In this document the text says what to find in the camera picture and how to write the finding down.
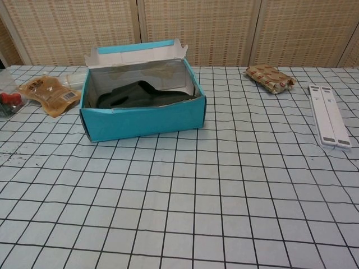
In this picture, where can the turquoise cardboard shoe box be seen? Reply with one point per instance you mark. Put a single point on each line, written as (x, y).
(140, 123)

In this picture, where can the blue checked tablecloth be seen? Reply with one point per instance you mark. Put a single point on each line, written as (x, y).
(179, 201)

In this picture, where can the gold foil snack package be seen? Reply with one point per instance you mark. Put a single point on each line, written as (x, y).
(269, 79)

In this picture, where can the bamboo folding screen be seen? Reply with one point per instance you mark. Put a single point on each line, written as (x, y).
(224, 30)

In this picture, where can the clear pack of white sticks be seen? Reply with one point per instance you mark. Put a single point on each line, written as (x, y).
(75, 79)

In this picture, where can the brown sauce pouch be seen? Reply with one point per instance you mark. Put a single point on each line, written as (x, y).
(47, 93)

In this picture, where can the white flat rectangular device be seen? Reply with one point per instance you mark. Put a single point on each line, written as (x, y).
(331, 117)

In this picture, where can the clear bag red item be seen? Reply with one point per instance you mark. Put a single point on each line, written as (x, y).
(11, 99)

